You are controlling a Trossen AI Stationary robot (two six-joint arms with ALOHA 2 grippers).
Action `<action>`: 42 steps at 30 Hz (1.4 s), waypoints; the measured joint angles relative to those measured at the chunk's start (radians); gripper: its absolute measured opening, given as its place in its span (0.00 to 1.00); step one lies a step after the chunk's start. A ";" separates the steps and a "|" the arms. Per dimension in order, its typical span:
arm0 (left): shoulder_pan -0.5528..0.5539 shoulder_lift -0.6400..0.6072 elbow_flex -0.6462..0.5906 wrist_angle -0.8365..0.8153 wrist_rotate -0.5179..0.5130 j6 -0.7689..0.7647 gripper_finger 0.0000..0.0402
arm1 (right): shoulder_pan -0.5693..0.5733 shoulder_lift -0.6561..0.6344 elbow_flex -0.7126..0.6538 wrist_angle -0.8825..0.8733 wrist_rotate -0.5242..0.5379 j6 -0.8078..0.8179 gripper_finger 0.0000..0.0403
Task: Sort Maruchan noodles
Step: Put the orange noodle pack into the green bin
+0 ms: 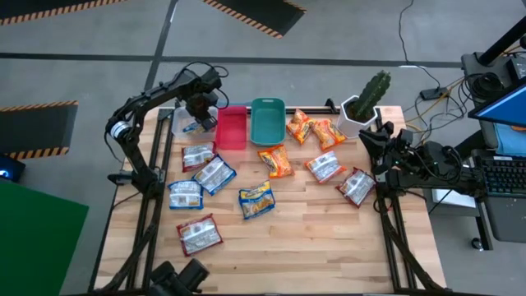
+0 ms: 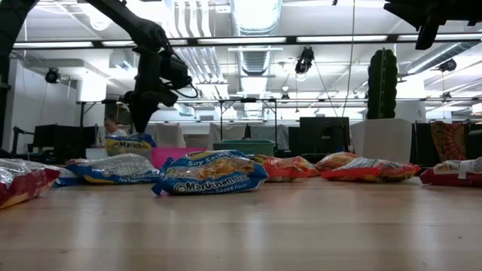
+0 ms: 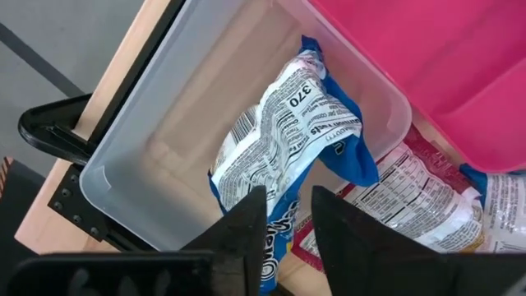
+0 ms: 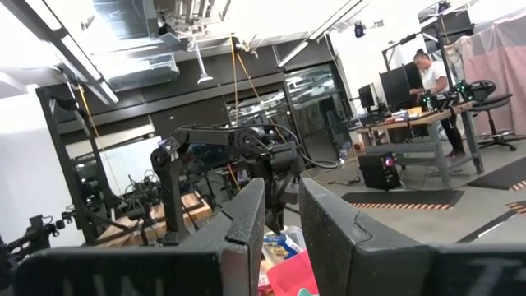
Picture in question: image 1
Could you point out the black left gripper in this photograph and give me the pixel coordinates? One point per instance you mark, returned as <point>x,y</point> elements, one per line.
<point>201,106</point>

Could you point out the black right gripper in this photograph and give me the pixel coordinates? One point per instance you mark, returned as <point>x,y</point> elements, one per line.
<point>400,152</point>

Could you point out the blue Maruchan noodle pack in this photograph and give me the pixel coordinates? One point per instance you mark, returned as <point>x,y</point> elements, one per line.
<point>257,200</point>
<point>191,128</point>
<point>185,195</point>
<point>214,174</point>

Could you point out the red Maruchan noodle pack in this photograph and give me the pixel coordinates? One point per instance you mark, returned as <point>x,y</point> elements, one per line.
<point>356,187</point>
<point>198,156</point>
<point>199,235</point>

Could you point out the orange Maruchan noodle pack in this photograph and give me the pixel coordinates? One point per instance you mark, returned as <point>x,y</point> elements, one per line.
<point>328,133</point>
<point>276,161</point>
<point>300,126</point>

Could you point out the silver red snack packet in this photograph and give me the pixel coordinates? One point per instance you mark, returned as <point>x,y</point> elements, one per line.
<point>325,166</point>

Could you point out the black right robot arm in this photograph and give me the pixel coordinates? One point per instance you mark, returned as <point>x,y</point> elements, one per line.
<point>452,172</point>

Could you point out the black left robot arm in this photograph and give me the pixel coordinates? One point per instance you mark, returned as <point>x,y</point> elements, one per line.
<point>160,95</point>

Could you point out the clear plastic bin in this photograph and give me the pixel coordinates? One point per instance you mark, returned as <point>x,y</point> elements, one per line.
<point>181,123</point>

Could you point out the pink plastic bin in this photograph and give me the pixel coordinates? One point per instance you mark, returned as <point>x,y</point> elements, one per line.
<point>231,131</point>

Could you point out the green cactus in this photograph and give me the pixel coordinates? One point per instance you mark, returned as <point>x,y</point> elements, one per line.
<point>372,94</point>

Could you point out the teal plastic bin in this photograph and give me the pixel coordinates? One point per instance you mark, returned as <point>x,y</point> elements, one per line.
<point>268,123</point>

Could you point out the black power adapter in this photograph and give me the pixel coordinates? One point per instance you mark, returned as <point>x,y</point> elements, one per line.
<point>433,93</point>

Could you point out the black hazard-striped floor mat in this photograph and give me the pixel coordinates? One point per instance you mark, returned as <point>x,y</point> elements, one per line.
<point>37,131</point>
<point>41,8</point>
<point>255,12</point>

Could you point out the black keyboard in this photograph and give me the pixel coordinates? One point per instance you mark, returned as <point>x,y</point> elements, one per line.
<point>503,177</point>

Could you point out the computer monitor blue screen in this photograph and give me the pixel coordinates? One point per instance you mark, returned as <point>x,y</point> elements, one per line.
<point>505,109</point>

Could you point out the black desk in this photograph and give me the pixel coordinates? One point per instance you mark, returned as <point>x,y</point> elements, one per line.
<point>509,222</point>

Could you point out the black cylindrical device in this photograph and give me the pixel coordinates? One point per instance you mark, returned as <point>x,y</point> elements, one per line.
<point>181,279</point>

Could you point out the black monitor pole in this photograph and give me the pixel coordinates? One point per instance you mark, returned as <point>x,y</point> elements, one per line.
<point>503,41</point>

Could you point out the black device blue light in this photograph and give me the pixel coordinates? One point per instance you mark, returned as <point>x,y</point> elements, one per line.
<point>10,170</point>

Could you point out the green board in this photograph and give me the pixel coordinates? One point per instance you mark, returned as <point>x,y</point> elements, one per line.
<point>37,246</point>

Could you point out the black aluminium side frame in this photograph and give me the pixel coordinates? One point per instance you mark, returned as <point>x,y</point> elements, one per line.
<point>155,148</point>
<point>388,246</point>

